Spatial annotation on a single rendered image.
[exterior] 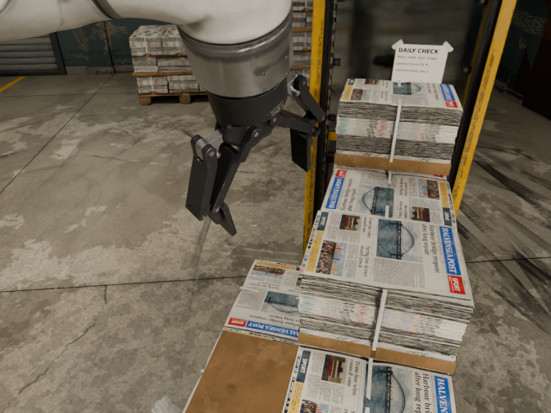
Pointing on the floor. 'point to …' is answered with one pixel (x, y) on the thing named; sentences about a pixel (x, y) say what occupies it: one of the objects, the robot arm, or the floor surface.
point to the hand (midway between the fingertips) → (265, 190)
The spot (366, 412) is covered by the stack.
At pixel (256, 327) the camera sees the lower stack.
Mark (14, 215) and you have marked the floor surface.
